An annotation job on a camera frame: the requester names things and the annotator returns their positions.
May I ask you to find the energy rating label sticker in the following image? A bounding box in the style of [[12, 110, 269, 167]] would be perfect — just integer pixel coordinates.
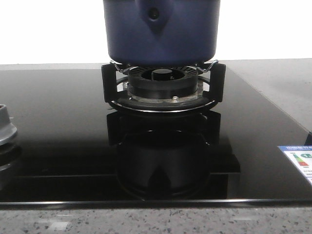
[[278, 145, 312, 186]]

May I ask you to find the grey metal stove knob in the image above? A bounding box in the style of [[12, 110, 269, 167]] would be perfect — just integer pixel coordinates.
[[0, 104, 18, 146]]

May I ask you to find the dark blue cooking pot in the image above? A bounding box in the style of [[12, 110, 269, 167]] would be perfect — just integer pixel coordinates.
[[103, 0, 221, 67]]

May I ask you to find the black glass stove top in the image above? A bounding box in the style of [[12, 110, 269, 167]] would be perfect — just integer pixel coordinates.
[[0, 69, 312, 209]]

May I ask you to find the black round gas burner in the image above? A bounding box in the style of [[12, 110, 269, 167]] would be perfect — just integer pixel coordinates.
[[125, 66, 207, 104]]

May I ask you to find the black pot support grate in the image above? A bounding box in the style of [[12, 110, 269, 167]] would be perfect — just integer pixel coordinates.
[[101, 60, 226, 114]]

